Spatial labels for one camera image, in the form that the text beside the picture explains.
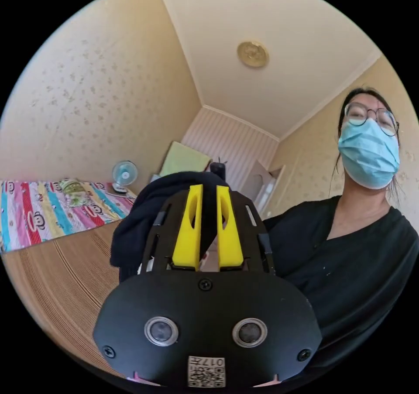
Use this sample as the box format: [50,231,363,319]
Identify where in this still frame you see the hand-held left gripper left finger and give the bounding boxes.
[172,185,204,267]

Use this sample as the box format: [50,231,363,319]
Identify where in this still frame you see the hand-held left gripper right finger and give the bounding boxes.
[216,185,244,267]

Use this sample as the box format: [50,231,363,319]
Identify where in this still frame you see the black long pants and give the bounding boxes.
[110,171,234,284]

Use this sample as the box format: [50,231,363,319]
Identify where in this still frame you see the white cupboard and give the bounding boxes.
[251,159,286,216]

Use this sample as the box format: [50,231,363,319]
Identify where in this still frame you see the light green curtain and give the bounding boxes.
[159,141,211,177]

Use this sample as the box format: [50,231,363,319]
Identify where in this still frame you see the white electric fan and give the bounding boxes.
[111,160,139,195]

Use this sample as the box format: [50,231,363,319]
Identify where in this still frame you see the person's body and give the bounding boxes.
[261,87,419,373]

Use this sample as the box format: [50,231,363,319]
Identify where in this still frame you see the green printed pillow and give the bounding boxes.
[54,178,86,207]

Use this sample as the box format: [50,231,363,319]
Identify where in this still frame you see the bed with mat and printed sheet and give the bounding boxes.
[0,179,142,380]

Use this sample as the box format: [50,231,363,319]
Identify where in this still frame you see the round golden ceiling lamp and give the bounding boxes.
[237,40,270,69]

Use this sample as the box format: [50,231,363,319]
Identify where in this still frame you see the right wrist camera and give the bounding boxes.
[209,157,228,180]

